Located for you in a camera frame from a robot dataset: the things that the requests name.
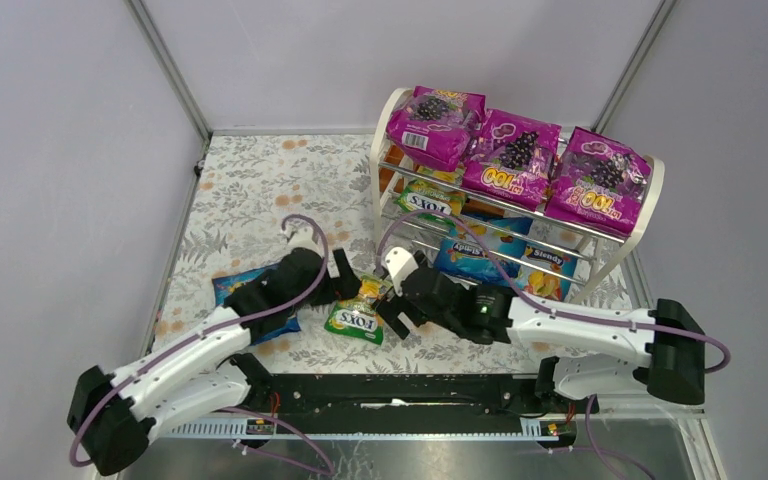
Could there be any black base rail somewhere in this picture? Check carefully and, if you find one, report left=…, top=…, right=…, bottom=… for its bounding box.
left=197, top=374, right=603, bottom=443

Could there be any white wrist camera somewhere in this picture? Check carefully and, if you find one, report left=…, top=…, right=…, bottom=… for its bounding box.
left=283, top=226, right=322, bottom=255
left=384, top=247, right=431, bottom=296

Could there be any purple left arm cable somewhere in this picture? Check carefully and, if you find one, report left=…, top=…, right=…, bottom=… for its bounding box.
left=69, top=213, right=336, bottom=480

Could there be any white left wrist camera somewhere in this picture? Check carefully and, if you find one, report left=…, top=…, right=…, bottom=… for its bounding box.
left=283, top=226, right=322, bottom=255

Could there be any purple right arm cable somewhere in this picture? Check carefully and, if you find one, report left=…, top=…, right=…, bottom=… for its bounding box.
left=375, top=210, right=732, bottom=480

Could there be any green Fox's candy bag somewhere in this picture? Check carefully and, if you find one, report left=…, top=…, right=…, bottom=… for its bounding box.
left=395, top=166, right=467, bottom=215

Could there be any white metal shelf rack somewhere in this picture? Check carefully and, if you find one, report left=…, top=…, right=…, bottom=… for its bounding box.
left=368, top=87, right=665, bottom=303

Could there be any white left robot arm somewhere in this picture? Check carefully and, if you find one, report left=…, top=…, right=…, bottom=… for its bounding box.
left=67, top=247, right=361, bottom=475

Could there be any green yellow candy bag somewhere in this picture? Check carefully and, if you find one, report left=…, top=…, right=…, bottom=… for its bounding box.
left=324, top=274, right=391, bottom=345

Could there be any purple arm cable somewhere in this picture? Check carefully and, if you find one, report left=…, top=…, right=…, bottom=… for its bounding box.
left=375, top=210, right=732, bottom=480
left=69, top=213, right=336, bottom=480

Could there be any blue Slendy candy bag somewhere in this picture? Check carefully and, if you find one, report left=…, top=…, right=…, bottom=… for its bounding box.
left=211, top=263, right=301, bottom=345
left=516, top=242, right=578, bottom=301
left=434, top=214, right=532, bottom=285

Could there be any purple grape candy bag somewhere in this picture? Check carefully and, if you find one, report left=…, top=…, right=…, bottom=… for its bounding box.
left=461, top=109, right=562, bottom=211
left=385, top=86, right=486, bottom=172
left=545, top=127, right=651, bottom=237

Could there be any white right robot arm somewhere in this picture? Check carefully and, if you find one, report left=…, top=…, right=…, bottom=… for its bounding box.
left=376, top=261, right=705, bottom=406

